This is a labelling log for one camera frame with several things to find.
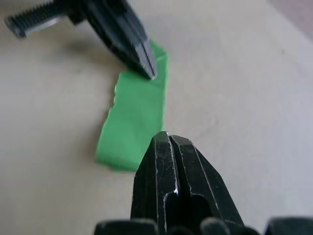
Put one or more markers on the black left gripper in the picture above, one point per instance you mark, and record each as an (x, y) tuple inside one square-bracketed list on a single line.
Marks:
[(36, 19)]

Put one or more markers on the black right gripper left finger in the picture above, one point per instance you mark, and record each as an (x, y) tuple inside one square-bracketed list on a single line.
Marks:
[(156, 171)]

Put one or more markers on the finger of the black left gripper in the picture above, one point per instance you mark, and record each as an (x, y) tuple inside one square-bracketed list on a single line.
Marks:
[(115, 31), (148, 54)]

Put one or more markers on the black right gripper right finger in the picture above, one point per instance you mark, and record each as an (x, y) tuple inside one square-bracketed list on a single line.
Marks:
[(195, 171)]

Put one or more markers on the green paper sheet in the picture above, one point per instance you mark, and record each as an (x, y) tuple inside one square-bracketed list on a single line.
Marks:
[(132, 117)]

